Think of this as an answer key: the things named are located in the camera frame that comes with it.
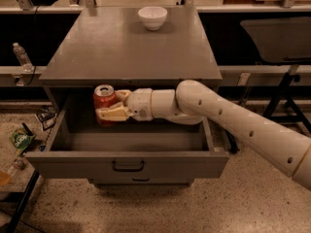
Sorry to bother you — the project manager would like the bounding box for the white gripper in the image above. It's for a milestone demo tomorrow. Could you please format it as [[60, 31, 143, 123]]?
[[95, 88, 153, 121]]

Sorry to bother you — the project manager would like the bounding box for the red coke can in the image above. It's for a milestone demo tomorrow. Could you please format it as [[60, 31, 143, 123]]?
[[93, 84, 118, 110]]

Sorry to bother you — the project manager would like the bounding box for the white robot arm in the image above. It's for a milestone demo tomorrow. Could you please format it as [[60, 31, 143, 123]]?
[[93, 80, 311, 189]]

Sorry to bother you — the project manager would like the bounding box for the open grey top drawer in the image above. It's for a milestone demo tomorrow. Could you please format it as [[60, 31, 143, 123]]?
[[26, 92, 228, 179]]

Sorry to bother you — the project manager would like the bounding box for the grey metal cabinet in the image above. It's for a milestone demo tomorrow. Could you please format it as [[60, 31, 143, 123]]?
[[40, 7, 222, 117]]

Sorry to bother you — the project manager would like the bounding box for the dark snack packet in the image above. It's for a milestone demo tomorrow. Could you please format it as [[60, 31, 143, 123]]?
[[36, 106, 56, 131]]

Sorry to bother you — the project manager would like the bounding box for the white ceramic bowl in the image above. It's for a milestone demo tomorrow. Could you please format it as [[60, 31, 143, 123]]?
[[138, 6, 168, 30]]

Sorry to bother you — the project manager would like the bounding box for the clear plastic water bottle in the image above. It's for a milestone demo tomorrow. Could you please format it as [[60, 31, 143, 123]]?
[[13, 43, 34, 73]]

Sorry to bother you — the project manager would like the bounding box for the green snack bag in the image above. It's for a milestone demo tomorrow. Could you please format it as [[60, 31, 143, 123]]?
[[10, 127, 35, 155]]

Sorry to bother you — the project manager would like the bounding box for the plastic bottle on floor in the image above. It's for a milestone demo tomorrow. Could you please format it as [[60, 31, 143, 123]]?
[[8, 157, 27, 178]]

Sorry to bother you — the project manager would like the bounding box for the black stand leg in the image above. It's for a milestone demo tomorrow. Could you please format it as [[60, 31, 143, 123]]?
[[5, 171, 39, 233]]

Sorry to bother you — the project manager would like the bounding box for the dark office chair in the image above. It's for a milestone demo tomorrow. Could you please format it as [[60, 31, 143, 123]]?
[[240, 17, 311, 131]]

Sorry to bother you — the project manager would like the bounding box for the black drawer handle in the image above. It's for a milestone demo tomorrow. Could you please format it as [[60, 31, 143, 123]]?
[[112, 161, 145, 173]]

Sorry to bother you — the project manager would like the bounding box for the lower drawer with handle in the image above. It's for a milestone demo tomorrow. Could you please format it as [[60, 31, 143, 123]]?
[[88, 178, 194, 186]]

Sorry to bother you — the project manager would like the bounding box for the black table leg frame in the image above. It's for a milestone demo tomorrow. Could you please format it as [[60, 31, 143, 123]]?
[[214, 98, 254, 154]]

